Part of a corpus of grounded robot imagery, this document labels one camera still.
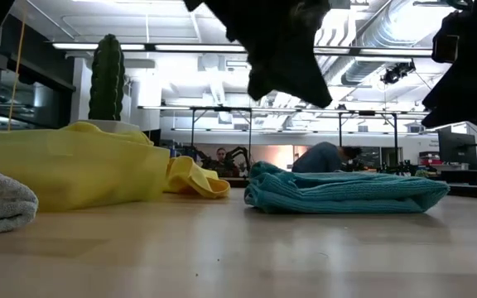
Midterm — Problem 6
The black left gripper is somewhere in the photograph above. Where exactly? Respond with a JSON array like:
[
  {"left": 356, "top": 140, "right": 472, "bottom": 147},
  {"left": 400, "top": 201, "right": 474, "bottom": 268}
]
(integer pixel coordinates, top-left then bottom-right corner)
[{"left": 182, "top": 0, "right": 334, "bottom": 109}]

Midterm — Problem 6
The teal microfiber towel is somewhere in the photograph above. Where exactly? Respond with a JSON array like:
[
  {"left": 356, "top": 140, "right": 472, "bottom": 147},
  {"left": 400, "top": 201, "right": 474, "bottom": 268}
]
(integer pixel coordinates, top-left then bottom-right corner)
[{"left": 244, "top": 161, "right": 451, "bottom": 215}]

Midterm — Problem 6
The black computer monitor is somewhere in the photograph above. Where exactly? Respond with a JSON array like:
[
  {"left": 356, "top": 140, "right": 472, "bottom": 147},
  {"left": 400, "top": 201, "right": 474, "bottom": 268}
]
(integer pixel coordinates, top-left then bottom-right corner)
[{"left": 437, "top": 126, "right": 477, "bottom": 171}]

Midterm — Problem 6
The red storage box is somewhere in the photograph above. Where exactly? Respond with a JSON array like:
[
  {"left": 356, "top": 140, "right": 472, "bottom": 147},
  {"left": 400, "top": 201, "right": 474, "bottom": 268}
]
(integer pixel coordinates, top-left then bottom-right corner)
[{"left": 418, "top": 151, "right": 441, "bottom": 166}]

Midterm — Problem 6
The black ceiling-mounted device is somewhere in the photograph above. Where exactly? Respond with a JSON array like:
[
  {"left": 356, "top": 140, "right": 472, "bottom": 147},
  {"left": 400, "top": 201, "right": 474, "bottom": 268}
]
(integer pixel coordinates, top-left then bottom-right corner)
[{"left": 380, "top": 60, "right": 417, "bottom": 86}]

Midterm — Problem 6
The person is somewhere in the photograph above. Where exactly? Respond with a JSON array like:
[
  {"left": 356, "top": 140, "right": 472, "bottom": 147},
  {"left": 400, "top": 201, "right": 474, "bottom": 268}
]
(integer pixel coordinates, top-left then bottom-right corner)
[
  {"left": 211, "top": 147, "right": 239, "bottom": 178},
  {"left": 291, "top": 142, "right": 364, "bottom": 174}
]

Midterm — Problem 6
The white plant pot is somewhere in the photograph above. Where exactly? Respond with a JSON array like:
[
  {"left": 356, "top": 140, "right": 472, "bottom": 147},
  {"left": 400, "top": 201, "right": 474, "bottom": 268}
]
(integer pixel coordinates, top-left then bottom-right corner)
[{"left": 76, "top": 119, "right": 141, "bottom": 134}]

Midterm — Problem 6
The green cactus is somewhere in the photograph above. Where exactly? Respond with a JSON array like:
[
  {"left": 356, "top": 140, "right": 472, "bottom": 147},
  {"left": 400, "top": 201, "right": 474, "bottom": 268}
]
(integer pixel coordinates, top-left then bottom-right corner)
[{"left": 88, "top": 34, "right": 126, "bottom": 122}]

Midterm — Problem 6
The dark glass partition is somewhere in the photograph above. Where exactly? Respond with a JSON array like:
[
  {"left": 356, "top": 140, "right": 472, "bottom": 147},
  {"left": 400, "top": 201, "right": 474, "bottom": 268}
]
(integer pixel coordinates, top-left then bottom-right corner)
[{"left": 0, "top": 0, "right": 76, "bottom": 133}]

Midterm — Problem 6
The yellow translucent plastic bin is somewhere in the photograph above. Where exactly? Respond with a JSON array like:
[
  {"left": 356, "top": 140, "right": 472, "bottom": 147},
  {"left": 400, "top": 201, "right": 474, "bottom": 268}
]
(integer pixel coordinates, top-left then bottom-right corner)
[{"left": 0, "top": 128, "right": 171, "bottom": 213}]

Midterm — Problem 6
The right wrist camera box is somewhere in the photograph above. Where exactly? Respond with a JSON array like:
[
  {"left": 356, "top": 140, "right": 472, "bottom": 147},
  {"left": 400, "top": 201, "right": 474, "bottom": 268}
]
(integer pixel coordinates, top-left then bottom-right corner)
[{"left": 431, "top": 10, "right": 471, "bottom": 64}]

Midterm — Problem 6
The black background workstation frame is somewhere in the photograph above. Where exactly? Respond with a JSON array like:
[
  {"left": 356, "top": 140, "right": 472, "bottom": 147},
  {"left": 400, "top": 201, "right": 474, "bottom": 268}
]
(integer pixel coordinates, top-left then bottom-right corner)
[
  {"left": 337, "top": 110, "right": 401, "bottom": 166},
  {"left": 188, "top": 106, "right": 256, "bottom": 166}
]

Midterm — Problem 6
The black overhead light rail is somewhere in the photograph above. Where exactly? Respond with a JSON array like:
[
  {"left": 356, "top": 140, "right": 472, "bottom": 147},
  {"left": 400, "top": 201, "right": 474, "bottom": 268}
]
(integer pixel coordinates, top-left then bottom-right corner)
[{"left": 51, "top": 41, "right": 434, "bottom": 58}]

